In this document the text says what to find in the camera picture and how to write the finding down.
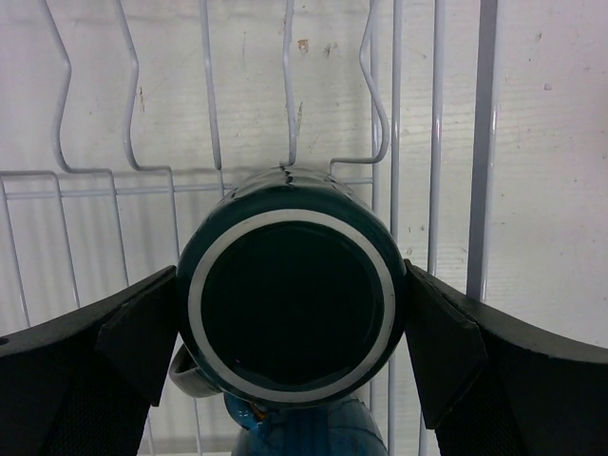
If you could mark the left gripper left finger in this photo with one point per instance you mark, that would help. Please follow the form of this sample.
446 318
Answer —
83 383

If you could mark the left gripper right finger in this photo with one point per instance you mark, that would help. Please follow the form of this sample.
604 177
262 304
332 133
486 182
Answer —
491 384

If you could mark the dark blue mug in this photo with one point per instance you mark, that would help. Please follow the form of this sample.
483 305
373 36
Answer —
342 427

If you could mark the dark green mug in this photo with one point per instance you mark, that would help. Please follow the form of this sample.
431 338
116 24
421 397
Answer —
290 293

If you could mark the white wire dish rack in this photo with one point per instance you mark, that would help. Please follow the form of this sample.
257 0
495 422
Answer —
124 122

